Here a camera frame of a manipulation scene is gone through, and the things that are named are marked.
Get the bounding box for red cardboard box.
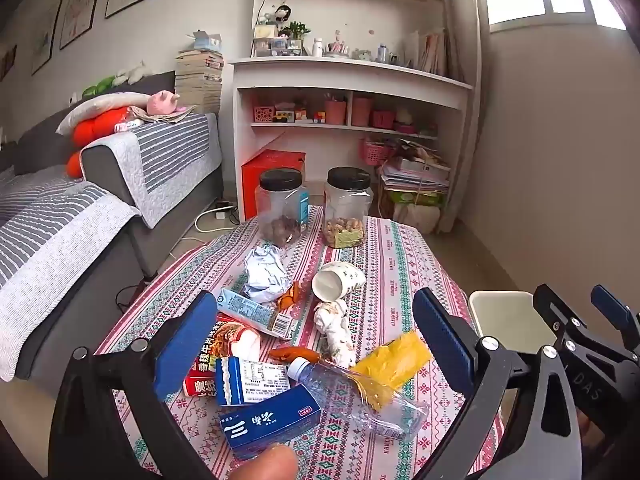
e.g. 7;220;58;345
241;149;307;221

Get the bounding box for yellow wrapper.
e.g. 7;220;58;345
350;331;434;401

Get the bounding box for white pillow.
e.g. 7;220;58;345
56;91;151;136

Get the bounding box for orange cushion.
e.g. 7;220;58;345
66;106;136;178

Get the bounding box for white plastic bin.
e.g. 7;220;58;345
467;291;558;348

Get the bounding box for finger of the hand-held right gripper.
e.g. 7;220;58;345
532;284;591;356
590;284;640;351

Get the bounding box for patterned pink tablecloth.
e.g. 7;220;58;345
95;205;506;480

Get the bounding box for plastic jar of nuts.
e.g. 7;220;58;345
322;166;372;249

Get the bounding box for beige curtain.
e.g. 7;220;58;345
440;0;493;233

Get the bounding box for blue white label box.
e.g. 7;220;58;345
215;356;292;407

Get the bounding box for grey sofa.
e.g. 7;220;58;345
0;72;224;401

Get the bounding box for red noodle packet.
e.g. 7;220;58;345
182;312;262;397

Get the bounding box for crumpled white tissue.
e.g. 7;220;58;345
313;299;357;367

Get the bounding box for light blue milk carton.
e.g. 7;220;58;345
215;288;296;339

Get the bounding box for blue label plastic jar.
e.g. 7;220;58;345
255;167;311;248

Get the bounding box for white paper cup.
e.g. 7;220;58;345
311;261;367;303

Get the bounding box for white shelf unit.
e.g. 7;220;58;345
230;0;473;233

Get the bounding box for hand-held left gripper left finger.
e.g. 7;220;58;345
47;290;219;480

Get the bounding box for pink plastic basket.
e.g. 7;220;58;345
362;138;396;166

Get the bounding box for green plush toy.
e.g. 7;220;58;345
81;76;117;98

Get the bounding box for pile of papers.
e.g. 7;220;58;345
377;140;451;206

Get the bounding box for small orange peel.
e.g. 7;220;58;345
276;280;302;317

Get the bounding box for upright books on shelf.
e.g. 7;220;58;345
405;30;448;76

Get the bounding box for person's left hand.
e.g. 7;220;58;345
232;444;298;480

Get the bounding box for stack of books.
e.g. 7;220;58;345
175;50;223;113

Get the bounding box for clear plastic bottle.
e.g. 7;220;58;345
287;356;431;442

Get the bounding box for tissue box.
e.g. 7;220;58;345
192;31;222;52

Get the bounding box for crumpled silver-blue wrapper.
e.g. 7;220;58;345
243;245;291;304

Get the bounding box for striped sofa seat cover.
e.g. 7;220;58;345
0;165;143;381

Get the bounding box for white bag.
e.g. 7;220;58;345
395;202;443;233

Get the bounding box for pink plush toy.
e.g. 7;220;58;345
146;89;196;116

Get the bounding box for dark blue box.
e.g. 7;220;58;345
219;385;321;453

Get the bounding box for long orange peel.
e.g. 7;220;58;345
269;346;322;363

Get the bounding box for white cable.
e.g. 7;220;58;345
195;210;236;233

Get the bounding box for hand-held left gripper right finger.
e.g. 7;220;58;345
413;287;596;480

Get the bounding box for pink cup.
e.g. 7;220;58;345
351;97;373;127
324;99;347;126

